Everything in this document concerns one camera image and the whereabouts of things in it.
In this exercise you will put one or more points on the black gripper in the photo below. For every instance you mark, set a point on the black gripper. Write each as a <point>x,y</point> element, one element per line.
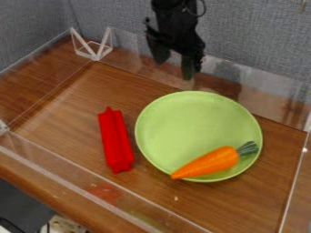
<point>175,36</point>

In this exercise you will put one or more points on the orange toy carrot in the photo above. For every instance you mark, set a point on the orange toy carrot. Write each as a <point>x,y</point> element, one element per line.
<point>210,162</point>

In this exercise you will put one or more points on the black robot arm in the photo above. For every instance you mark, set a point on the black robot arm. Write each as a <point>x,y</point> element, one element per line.
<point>176,9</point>

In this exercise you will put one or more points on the green round plate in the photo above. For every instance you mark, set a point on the green round plate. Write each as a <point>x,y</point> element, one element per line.
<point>190,124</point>

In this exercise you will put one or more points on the clear acrylic enclosure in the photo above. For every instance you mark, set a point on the clear acrylic enclosure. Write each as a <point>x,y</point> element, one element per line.
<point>52,94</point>

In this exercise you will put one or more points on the clear acrylic corner bracket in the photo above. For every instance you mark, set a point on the clear acrylic corner bracket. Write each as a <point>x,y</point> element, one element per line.
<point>90,49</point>

